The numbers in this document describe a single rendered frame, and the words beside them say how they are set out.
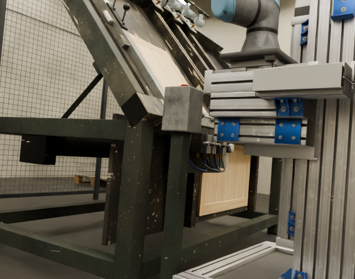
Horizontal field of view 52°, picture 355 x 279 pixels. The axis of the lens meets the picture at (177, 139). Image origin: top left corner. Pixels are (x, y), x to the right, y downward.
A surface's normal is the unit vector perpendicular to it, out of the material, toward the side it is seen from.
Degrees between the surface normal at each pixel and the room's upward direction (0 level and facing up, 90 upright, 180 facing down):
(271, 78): 90
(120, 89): 90
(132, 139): 90
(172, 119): 90
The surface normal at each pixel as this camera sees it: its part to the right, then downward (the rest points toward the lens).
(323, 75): -0.59, -0.07
